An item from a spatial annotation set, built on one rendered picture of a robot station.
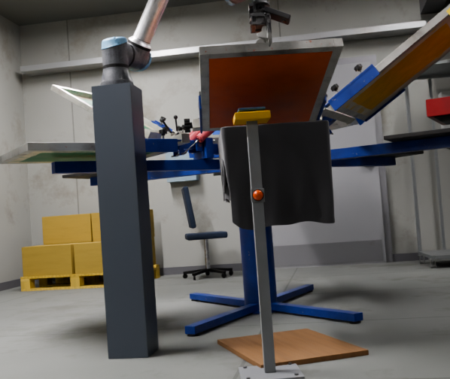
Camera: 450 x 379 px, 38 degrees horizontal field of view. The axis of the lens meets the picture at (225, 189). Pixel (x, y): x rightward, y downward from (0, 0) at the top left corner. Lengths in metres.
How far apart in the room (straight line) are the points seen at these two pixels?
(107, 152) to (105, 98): 0.24
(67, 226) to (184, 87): 1.97
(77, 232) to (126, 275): 4.02
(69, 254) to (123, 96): 3.72
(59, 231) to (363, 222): 3.15
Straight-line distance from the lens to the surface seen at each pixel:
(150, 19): 3.12
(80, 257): 6.45
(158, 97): 7.34
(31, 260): 6.71
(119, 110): 2.92
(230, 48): 2.69
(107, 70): 3.01
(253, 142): 2.40
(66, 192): 7.58
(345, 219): 6.93
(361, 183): 6.95
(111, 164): 2.91
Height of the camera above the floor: 0.58
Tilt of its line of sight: 2 degrees up
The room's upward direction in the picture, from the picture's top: 4 degrees counter-clockwise
